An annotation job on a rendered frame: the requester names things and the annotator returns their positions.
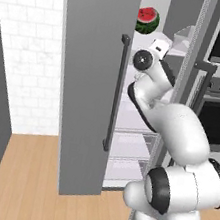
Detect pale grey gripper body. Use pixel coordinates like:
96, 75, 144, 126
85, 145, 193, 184
168, 21, 197, 60

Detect grey fridge door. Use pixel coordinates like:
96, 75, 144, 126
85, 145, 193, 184
152, 0, 220, 176
30, 0, 144, 204

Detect grey fridge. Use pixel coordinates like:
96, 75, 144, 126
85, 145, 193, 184
101, 0, 206, 203

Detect clear fridge drawer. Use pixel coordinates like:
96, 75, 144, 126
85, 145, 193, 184
108, 126, 158, 166
103, 153, 151, 189

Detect watermelon half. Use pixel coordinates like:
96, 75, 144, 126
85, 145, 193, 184
133, 4, 163, 38

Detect dark fridge door handle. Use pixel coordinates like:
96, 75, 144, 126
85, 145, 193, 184
186, 59, 219, 114
100, 33, 133, 153

